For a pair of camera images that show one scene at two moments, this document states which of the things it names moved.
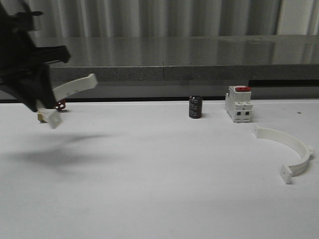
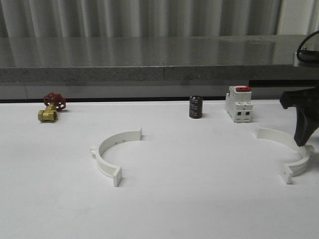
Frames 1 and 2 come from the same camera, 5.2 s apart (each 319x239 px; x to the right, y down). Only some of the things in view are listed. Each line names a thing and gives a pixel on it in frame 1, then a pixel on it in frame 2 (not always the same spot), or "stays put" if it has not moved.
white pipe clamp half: (50, 114) to (116, 174)
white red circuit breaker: (238, 103) stays put
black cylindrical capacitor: (195, 106) stays put
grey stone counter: (179, 66) stays put
